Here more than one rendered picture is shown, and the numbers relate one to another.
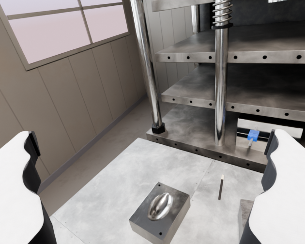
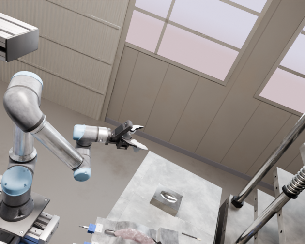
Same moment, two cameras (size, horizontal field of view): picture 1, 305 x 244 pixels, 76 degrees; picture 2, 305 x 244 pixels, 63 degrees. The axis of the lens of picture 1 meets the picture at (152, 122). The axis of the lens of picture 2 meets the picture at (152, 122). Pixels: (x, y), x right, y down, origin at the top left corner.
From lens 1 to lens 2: 120 cm
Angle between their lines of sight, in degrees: 49
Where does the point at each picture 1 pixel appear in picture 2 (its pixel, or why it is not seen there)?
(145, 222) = (159, 190)
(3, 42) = (259, 75)
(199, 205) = (175, 221)
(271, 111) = not seen: outside the picture
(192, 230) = (160, 216)
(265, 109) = not seen: outside the picture
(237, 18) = not seen: outside the picture
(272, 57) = (281, 236)
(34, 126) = (219, 124)
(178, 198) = (175, 205)
